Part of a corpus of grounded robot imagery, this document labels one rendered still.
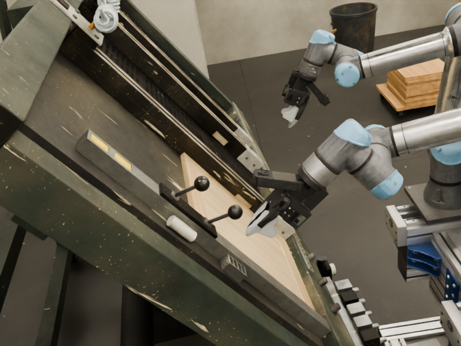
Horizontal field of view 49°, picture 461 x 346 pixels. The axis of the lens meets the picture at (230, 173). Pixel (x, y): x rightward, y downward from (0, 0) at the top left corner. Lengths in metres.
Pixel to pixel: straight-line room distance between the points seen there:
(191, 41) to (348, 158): 4.35
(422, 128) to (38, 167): 0.83
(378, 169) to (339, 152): 0.10
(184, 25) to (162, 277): 4.43
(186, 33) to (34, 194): 4.50
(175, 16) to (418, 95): 2.45
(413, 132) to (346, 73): 0.47
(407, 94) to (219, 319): 3.82
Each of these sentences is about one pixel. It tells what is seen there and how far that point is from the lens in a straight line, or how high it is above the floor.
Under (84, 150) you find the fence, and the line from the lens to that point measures 1.18.
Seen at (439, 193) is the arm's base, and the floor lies 1.09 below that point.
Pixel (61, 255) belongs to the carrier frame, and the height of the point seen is 0.18.
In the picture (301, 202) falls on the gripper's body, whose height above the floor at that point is 1.48.
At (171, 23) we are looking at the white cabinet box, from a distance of 5.33.
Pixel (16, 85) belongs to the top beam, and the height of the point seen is 1.89.
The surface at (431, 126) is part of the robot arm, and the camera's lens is 1.25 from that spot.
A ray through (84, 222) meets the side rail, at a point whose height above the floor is 1.64.
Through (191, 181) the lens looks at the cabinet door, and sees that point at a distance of 1.56.
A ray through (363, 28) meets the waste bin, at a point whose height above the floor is 0.48.
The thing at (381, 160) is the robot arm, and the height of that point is 1.56.
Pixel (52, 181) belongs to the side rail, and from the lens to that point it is 0.93.
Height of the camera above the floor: 2.15
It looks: 30 degrees down
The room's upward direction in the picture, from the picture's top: 10 degrees counter-clockwise
